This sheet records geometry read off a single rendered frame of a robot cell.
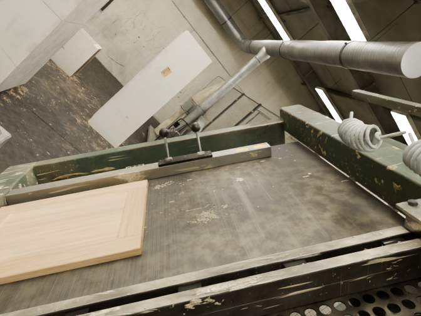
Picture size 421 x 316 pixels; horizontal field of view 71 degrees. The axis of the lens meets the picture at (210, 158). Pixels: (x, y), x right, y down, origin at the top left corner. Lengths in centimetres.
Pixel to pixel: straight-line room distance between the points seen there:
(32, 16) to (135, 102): 196
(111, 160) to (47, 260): 63
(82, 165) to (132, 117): 345
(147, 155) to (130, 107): 345
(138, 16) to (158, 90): 461
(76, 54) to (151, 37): 348
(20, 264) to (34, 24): 271
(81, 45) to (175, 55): 197
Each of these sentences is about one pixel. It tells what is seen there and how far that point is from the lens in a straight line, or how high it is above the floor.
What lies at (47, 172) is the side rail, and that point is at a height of 93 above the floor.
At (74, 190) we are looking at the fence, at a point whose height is 108.
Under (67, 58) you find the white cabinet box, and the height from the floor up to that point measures 21.
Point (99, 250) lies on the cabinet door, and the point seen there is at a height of 122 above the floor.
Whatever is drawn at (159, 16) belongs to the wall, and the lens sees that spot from 903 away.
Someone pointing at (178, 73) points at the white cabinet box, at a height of 155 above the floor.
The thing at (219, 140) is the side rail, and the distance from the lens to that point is 131.
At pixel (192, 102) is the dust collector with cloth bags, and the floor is 130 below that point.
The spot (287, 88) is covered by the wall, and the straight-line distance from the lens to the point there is 996.
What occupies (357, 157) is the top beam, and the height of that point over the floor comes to 185.
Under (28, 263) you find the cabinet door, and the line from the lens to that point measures 84.
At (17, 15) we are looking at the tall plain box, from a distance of 337.
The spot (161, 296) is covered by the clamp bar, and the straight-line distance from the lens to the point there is 53.
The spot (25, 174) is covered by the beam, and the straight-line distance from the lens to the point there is 137.
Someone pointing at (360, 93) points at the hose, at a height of 195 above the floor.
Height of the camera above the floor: 164
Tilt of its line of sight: 7 degrees down
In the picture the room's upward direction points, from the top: 50 degrees clockwise
